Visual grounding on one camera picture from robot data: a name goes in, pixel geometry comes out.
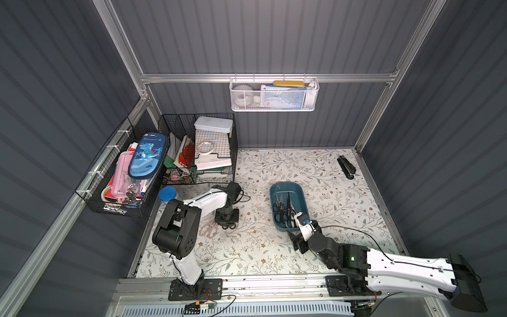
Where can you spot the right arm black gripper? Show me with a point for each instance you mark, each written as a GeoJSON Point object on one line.
{"type": "Point", "coordinates": [299, 240]}

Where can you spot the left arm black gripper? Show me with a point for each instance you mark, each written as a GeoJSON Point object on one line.
{"type": "Point", "coordinates": [227, 216]}

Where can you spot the small black handled scissors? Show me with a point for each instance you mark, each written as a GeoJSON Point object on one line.
{"type": "Point", "coordinates": [279, 210]}

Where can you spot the large black scissors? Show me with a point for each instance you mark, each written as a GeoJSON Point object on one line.
{"type": "Point", "coordinates": [290, 212]}

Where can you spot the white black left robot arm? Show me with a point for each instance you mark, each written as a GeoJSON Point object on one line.
{"type": "Point", "coordinates": [177, 230]}

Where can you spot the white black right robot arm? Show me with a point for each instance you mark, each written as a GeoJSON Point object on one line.
{"type": "Point", "coordinates": [364, 271]}

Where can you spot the pink scissors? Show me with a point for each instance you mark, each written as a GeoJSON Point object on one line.
{"type": "Point", "coordinates": [209, 230]}

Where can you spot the teal plastic storage box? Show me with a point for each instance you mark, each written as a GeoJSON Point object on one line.
{"type": "Point", "coordinates": [298, 200]}

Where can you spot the white plastic flat box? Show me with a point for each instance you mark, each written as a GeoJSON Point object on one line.
{"type": "Point", "coordinates": [211, 124]}

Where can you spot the green folder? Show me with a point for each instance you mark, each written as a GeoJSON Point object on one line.
{"type": "Point", "coordinates": [221, 172]}

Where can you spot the blue lid pen tube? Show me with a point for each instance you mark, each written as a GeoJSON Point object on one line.
{"type": "Point", "coordinates": [167, 194]}

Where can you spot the checkered notebook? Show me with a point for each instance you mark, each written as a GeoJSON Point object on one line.
{"type": "Point", "coordinates": [221, 141]}

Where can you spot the black stapler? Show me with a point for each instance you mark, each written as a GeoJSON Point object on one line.
{"type": "Point", "coordinates": [348, 169]}

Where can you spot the blue dinosaur pencil case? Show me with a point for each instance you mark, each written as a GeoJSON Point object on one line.
{"type": "Point", "coordinates": [148, 156]}

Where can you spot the pink pencil case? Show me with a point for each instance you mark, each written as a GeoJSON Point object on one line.
{"type": "Point", "coordinates": [121, 179]}

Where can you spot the white tape roll in basket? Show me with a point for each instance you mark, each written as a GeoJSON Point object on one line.
{"type": "Point", "coordinates": [242, 96]}

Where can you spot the blue white packet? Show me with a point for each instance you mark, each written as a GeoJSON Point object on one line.
{"type": "Point", "coordinates": [282, 97]}

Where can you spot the white mesh hanging basket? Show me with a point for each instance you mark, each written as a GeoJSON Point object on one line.
{"type": "Point", "coordinates": [312, 90]}

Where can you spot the yellow item in basket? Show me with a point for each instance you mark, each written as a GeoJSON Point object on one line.
{"type": "Point", "coordinates": [292, 84]}

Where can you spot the small dark handled scissors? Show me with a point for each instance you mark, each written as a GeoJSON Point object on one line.
{"type": "Point", "coordinates": [229, 226]}

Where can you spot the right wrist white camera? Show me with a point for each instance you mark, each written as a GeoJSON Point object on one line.
{"type": "Point", "coordinates": [305, 225]}

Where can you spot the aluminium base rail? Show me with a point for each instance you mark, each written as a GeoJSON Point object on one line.
{"type": "Point", "coordinates": [279, 295]}

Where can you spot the black wire desk organizer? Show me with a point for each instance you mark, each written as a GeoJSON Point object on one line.
{"type": "Point", "coordinates": [180, 166]}

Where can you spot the black wire wall basket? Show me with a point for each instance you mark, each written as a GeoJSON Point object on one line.
{"type": "Point", "coordinates": [141, 195]}

